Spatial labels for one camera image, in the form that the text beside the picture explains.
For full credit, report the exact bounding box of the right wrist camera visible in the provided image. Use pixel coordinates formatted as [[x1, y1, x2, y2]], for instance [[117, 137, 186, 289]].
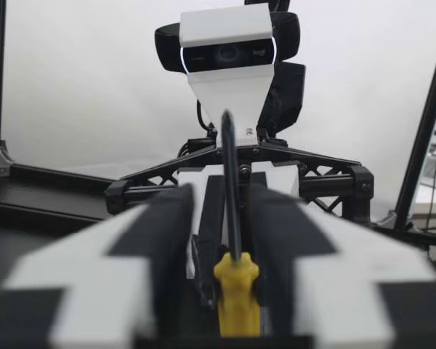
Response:
[[154, 3, 301, 146]]

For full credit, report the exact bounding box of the black cable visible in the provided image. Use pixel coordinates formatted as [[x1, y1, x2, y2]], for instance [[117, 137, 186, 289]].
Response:
[[177, 100, 219, 158]]

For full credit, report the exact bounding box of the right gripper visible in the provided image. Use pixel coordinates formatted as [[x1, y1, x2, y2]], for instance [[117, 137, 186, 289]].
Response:
[[105, 137, 376, 226]]

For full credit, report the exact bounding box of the yellow handled screwdriver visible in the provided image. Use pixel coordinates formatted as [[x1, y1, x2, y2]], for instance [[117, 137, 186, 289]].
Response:
[[213, 110, 262, 338]]

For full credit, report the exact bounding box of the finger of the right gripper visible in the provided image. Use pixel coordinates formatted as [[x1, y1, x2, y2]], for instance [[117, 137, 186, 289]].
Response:
[[176, 165, 234, 310]]

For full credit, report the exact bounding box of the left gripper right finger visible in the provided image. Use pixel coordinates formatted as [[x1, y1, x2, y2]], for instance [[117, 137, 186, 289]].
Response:
[[252, 187, 436, 349]]

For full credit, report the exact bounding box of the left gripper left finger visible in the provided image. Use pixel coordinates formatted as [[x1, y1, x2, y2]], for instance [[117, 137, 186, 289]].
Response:
[[0, 182, 212, 349]]

